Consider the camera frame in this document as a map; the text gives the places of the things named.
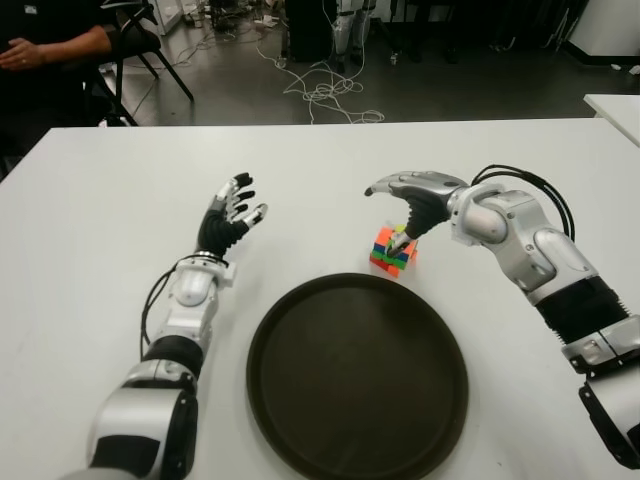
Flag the silver humanoid robot legs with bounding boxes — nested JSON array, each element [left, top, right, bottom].
[[332, 0, 374, 71]]

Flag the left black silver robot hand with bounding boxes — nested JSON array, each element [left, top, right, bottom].
[[196, 172, 270, 261]]

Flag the multicoloured Rubik's cube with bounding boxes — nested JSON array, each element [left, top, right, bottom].
[[369, 223, 420, 279]]

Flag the dark brown round plate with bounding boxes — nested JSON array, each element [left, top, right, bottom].
[[246, 272, 471, 480]]

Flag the right arm black cable bundle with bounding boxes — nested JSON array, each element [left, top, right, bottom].
[[472, 163, 576, 246]]

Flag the white glass display case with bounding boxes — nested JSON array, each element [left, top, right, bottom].
[[149, 0, 184, 36]]

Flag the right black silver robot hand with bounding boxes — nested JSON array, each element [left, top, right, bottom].
[[363, 170, 471, 259]]

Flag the white side table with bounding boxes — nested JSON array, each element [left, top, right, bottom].
[[583, 93, 640, 149]]

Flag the arm black cable bundle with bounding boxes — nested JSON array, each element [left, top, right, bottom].
[[140, 257, 194, 346], [472, 163, 576, 246]]

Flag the tangled white floor cable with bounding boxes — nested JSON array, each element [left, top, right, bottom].
[[255, 42, 386, 125]]

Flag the white cabinet with black base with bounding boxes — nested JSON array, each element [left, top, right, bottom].
[[569, 0, 640, 59]]

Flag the black folding chair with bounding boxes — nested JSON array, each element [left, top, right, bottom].
[[94, 0, 196, 127]]

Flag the seated person in black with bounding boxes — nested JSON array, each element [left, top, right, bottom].
[[0, 0, 121, 151]]

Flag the left arm black cable bundle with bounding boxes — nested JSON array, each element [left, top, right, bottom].
[[140, 257, 194, 346]]

